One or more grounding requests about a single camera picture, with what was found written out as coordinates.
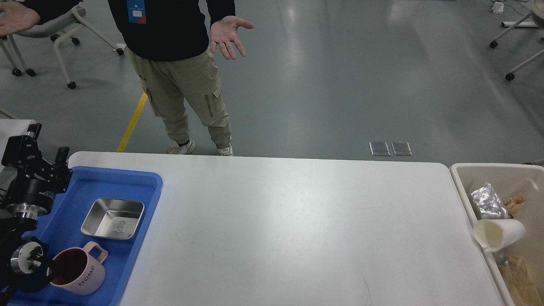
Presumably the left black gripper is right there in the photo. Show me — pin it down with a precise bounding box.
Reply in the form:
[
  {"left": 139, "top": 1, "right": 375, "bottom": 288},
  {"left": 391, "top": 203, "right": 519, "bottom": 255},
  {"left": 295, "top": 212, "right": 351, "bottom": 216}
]
[{"left": 1, "top": 123, "right": 73, "bottom": 219}]

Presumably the square stainless steel dish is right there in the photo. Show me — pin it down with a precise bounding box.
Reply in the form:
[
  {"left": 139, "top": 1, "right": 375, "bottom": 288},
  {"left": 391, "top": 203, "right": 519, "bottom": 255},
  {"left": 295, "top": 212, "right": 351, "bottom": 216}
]
[{"left": 80, "top": 198, "right": 145, "bottom": 241}]

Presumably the pink HOME mug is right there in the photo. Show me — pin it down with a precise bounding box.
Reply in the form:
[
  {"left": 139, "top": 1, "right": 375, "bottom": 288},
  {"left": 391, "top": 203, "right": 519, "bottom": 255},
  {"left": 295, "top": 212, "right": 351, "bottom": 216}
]
[{"left": 50, "top": 241, "right": 108, "bottom": 295}]

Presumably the aluminium foil container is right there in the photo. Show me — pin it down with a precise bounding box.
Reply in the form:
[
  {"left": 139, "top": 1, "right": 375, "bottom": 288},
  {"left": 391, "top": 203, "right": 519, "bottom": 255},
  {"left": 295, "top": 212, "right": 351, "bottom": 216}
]
[{"left": 469, "top": 182, "right": 509, "bottom": 220}]

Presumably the white paper cup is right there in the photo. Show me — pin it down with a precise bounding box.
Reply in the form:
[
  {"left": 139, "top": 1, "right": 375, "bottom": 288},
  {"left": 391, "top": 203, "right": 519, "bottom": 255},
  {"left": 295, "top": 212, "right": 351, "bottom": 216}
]
[{"left": 473, "top": 219, "right": 526, "bottom": 252}]

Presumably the brown paper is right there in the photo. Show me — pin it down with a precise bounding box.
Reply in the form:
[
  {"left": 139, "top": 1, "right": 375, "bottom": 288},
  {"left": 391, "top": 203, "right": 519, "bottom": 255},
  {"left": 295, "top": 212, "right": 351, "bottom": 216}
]
[
  {"left": 498, "top": 255, "right": 543, "bottom": 306},
  {"left": 504, "top": 194, "right": 528, "bottom": 218}
]

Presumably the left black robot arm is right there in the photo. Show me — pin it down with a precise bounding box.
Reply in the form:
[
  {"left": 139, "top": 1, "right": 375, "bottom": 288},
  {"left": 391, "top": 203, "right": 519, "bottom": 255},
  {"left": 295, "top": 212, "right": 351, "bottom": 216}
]
[{"left": 1, "top": 123, "right": 73, "bottom": 306}]

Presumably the person's right hand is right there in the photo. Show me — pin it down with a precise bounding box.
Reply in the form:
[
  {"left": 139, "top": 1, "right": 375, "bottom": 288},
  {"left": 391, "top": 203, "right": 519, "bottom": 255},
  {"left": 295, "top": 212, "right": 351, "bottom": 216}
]
[{"left": 0, "top": 2, "right": 40, "bottom": 37}]

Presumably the person's left hand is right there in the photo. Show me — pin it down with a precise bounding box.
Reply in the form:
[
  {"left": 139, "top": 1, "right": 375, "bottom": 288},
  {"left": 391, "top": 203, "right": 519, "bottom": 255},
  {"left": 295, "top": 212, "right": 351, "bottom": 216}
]
[{"left": 210, "top": 16, "right": 255, "bottom": 60}]

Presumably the white side table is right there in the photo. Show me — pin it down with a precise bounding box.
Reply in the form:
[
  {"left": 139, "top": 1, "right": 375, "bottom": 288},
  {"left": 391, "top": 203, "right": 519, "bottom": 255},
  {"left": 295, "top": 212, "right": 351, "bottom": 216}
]
[{"left": 0, "top": 119, "right": 37, "bottom": 160}]

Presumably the blue plastic tray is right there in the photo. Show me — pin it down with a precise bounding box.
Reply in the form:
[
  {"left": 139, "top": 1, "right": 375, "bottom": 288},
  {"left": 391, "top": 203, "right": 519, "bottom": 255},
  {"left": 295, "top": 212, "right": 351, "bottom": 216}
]
[{"left": 9, "top": 166, "right": 163, "bottom": 306}]

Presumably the grey office chair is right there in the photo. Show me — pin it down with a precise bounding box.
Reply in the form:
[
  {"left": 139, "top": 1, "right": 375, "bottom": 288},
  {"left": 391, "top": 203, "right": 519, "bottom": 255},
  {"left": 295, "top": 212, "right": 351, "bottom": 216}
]
[{"left": 1, "top": 6, "right": 126, "bottom": 89}]

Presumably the blue ID badge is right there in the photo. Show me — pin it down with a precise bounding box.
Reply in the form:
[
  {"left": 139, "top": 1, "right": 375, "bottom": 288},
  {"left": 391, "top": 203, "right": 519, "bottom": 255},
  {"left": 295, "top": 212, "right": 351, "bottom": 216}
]
[{"left": 126, "top": 0, "right": 147, "bottom": 24}]

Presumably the person in black sweater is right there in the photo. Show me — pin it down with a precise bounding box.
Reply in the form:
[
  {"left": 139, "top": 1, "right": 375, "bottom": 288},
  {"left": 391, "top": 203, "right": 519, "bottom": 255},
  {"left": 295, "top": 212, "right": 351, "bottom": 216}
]
[{"left": 0, "top": 0, "right": 255, "bottom": 156}]

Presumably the silver floor plate left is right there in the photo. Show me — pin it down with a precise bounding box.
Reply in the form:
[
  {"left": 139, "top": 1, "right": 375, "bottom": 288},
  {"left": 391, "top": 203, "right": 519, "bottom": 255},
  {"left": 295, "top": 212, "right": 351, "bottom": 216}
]
[{"left": 369, "top": 142, "right": 391, "bottom": 156}]

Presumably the silver floor plate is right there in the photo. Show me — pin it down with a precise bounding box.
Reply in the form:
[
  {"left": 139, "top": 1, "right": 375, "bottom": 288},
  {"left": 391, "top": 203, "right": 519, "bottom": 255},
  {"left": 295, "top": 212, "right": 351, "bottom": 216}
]
[
  {"left": 391, "top": 142, "right": 413, "bottom": 156},
  {"left": 369, "top": 142, "right": 391, "bottom": 156}
]

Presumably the silver floor plate right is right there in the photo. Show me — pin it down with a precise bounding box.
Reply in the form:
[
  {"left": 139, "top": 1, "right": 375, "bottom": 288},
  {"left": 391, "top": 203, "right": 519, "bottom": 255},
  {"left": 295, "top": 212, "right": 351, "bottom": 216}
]
[{"left": 391, "top": 142, "right": 413, "bottom": 156}]

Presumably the white plastic bin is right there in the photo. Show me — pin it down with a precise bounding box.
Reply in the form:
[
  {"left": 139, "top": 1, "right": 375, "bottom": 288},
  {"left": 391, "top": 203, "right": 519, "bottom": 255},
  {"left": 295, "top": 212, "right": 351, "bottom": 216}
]
[{"left": 450, "top": 163, "right": 544, "bottom": 299}]

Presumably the brown paper in bin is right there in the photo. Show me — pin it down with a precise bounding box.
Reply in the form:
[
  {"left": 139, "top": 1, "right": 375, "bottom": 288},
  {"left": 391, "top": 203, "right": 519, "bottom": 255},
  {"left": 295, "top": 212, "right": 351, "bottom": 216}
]
[{"left": 498, "top": 255, "right": 543, "bottom": 306}]

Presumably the white chair base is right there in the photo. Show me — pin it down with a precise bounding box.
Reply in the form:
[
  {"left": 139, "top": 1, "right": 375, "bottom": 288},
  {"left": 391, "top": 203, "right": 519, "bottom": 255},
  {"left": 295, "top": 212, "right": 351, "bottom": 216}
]
[{"left": 489, "top": 0, "right": 544, "bottom": 82}]

